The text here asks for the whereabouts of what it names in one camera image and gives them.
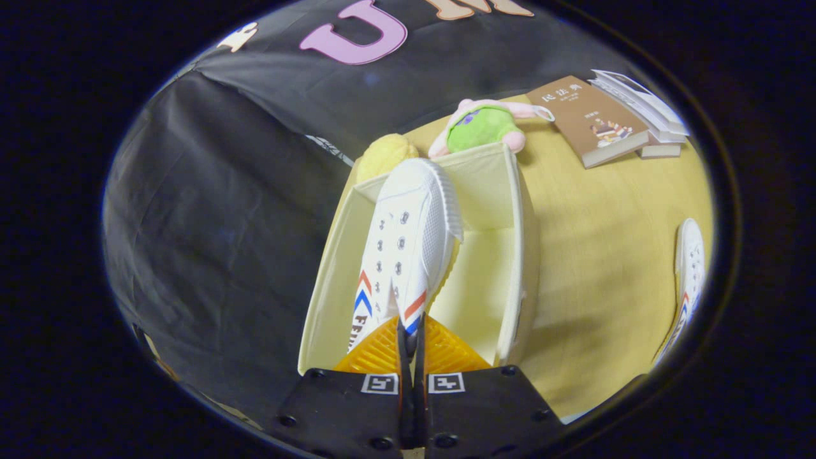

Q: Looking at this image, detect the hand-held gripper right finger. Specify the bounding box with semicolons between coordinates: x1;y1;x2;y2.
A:
413;316;565;459

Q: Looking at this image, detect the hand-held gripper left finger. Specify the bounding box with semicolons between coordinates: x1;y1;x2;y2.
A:
271;317;415;459

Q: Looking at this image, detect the white canvas shoe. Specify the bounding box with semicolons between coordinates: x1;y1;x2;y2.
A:
347;158;465;354
653;218;707;367

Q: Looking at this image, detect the beige fabric storage box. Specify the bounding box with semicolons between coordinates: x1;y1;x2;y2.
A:
298;142;541;375

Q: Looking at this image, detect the black backdrop cloth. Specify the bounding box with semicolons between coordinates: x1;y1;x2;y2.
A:
102;0;638;441

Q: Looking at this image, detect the yellow plush toy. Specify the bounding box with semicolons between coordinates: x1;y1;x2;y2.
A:
355;133;420;184

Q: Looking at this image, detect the green and pink plush toy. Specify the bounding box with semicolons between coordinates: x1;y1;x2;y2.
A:
428;98;555;159

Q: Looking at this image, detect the brown cover book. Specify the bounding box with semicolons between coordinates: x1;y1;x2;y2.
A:
528;75;650;169

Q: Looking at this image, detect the white cover book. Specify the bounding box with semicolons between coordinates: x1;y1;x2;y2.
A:
590;69;689;136

